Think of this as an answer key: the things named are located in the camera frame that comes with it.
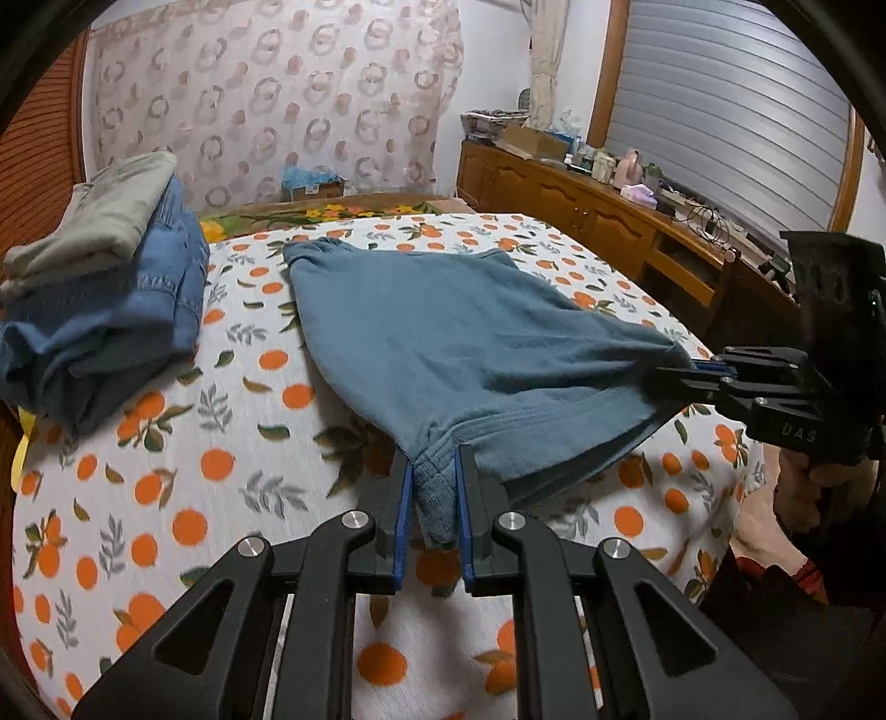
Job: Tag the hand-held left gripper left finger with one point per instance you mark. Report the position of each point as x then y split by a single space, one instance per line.
403 526

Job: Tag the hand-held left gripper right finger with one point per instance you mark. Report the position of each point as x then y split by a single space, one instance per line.
465 526

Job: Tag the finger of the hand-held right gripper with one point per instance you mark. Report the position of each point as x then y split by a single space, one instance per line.
692 384
761 360

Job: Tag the teal blue shorts pants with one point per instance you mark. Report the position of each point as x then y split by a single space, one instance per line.
450 325

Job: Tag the folded grey-green pants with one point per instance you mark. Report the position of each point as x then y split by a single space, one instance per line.
104 214

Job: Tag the person's right hand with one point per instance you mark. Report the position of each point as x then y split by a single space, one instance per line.
817 484

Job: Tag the white power strip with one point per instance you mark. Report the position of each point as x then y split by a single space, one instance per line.
678 197

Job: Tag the pink tissue pack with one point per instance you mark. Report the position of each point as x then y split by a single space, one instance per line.
638 194

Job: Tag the orange-print white bedsheet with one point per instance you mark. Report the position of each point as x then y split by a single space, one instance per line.
207 443

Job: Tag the pink bottle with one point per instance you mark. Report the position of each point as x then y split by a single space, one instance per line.
630 166

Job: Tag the long wooden cabinet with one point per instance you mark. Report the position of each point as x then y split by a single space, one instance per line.
554 201

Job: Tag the grey window blind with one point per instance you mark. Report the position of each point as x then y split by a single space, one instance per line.
720 104

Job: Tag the blue tissue box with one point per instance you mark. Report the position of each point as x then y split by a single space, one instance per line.
566 131

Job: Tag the flat brown cardboard box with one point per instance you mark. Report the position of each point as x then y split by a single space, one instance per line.
533 142

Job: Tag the floral brown blanket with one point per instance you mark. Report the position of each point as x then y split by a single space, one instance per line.
311 211

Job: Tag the stack of newspapers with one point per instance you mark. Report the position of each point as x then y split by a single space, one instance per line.
488 124

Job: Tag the small printed cardboard box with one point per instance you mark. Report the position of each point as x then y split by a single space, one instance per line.
315 190

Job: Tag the tied beige curtain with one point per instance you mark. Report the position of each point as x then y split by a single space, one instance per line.
547 62

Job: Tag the folded blue denim jeans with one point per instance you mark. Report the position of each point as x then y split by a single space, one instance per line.
104 325

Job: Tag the blue plastic bag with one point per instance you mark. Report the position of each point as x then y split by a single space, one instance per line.
304 173

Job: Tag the yellow plush toy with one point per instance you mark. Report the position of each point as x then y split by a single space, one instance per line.
23 446

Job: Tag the wooden slatted wardrobe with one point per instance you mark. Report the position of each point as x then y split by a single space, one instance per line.
41 159

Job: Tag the wooden window frame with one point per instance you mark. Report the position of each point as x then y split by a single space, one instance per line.
606 83

